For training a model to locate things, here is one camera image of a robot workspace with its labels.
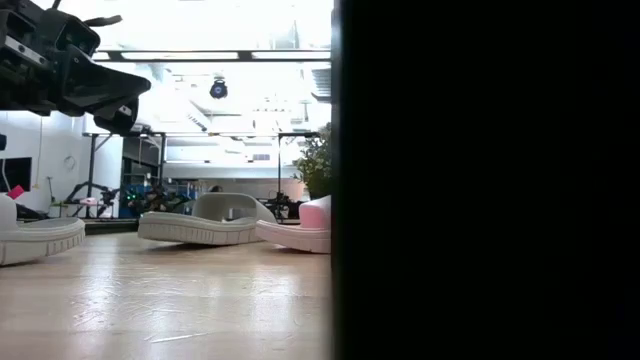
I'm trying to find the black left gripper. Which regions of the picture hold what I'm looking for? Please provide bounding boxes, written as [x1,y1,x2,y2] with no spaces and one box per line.
[0,0,153,136]

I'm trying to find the grey rubber slide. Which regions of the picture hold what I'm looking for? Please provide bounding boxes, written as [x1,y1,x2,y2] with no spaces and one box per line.
[137,192,277,247]
[0,193,87,267]

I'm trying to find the pink rubber slide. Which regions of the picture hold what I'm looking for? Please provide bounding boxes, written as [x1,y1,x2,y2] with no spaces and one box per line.
[255,194,333,255]

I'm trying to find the black monitor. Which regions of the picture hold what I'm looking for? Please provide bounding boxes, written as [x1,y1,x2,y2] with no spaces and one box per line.
[0,156,33,195]

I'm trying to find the small green potted plant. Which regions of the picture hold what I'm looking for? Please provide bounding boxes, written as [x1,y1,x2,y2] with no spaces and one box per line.
[293,121,334,201]

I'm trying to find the black divider board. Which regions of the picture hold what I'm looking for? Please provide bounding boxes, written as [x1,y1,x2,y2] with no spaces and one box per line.
[330,0,640,360]

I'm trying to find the black background rig frame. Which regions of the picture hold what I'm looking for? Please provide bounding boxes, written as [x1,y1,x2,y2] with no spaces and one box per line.
[81,130,322,221]

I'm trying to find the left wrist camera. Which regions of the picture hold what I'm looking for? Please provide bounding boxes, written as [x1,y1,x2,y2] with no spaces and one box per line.
[52,8,102,55]

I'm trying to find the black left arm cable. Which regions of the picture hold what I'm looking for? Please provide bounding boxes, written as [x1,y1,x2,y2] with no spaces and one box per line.
[82,14,124,28]

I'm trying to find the black overhead camera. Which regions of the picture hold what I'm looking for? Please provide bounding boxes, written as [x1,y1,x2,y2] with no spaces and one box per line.
[209,76,230,101]

